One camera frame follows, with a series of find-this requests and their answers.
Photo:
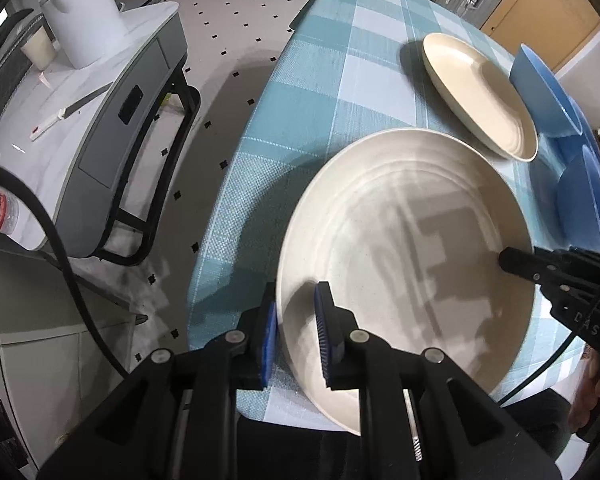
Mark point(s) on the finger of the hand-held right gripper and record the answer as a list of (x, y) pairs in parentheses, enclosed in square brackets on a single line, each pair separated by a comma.
[(517, 262)]

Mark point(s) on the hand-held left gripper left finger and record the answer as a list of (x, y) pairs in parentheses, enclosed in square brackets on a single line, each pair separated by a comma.
[(270, 340)]

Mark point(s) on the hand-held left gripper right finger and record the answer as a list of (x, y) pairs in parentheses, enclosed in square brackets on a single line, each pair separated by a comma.
[(322, 335)]

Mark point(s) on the blue bowl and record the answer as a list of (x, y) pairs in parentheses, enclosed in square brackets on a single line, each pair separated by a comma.
[(535, 90), (587, 135), (580, 200)]

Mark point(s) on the large cream plate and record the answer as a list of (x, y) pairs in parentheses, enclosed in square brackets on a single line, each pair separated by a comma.
[(405, 235)]

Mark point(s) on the small cream plate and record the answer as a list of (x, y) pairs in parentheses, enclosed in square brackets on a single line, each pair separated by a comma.
[(480, 90)]

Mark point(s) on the teal checked tablecloth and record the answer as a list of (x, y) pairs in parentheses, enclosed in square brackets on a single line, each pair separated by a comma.
[(320, 110)]

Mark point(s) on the white storage box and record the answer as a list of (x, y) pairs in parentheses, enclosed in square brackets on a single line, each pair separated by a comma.
[(45, 360)]

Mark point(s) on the wooden door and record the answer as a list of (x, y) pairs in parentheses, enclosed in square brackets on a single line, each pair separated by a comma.
[(535, 15)]

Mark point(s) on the white grey side table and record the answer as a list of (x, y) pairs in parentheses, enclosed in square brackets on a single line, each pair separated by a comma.
[(55, 160)]

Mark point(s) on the white dotted rug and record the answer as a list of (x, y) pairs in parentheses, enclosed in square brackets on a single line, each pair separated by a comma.
[(220, 35)]

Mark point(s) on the white kettle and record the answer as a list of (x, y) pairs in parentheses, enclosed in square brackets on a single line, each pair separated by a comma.
[(85, 20)]

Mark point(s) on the cream cup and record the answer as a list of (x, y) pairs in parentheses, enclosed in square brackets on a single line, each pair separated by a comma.
[(40, 50)]

